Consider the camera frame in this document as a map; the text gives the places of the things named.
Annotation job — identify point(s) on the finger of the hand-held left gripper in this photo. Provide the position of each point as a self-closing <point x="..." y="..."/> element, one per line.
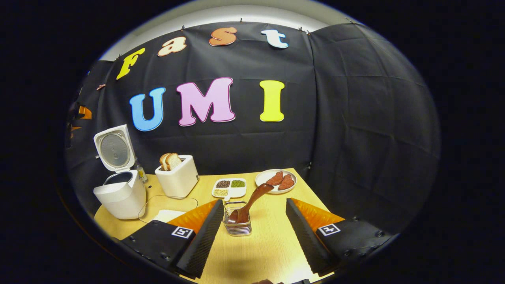
<point x="85" y="113"/>

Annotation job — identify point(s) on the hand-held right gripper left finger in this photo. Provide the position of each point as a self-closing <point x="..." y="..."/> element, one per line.
<point x="201" y="244"/>

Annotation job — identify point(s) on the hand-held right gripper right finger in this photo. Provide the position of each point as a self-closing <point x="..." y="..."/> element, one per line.
<point x="303" y="240"/>

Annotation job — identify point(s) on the clear glass rice container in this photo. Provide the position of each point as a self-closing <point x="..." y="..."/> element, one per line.
<point x="169" y="215"/>

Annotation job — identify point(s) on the brown wooden spoon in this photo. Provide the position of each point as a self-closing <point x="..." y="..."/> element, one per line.
<point x="252" y="199"/>

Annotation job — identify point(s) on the white rice cooker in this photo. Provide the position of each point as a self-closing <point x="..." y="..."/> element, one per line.
<point x="122" y="199"/>

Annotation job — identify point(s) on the white divided bean dish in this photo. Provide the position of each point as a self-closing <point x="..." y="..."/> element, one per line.
<point x="230" y="192"/>

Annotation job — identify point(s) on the red meat piece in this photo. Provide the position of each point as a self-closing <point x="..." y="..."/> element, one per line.
<point x="275" y="178"/>
<point x="287" y="182"/>

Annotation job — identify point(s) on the white toaster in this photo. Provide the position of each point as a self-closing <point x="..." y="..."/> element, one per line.
<point x="179" y="181"/>

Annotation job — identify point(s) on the white round plate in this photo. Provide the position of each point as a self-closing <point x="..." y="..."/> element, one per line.
<point x="262" y="178"/>

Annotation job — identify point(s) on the small glass bottle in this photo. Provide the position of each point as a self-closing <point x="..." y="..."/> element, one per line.
<point x="141" y="173"/>

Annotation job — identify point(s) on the toasted bread slice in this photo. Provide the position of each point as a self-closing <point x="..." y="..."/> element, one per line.
<point x="163" y="161"/>
<point x="173" y="160"/>

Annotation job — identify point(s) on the black backdrop cloth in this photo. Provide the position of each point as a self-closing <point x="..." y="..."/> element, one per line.
<point x="363" y="130"/>

